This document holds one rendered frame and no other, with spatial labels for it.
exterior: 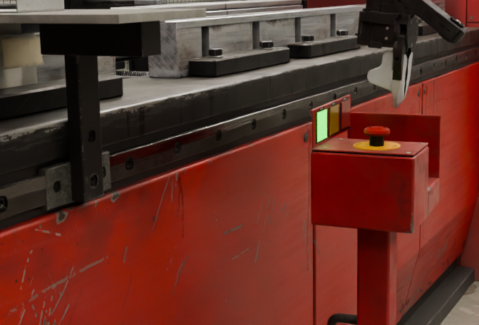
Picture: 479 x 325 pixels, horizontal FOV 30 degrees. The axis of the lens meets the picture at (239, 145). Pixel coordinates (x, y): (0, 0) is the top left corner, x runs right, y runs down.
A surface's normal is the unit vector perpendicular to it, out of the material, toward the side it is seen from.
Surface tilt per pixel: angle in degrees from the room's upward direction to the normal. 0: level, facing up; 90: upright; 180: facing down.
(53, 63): 90
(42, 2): 90
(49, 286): 90
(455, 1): 90
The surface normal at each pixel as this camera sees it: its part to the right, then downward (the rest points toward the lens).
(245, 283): 0.88, 0.07
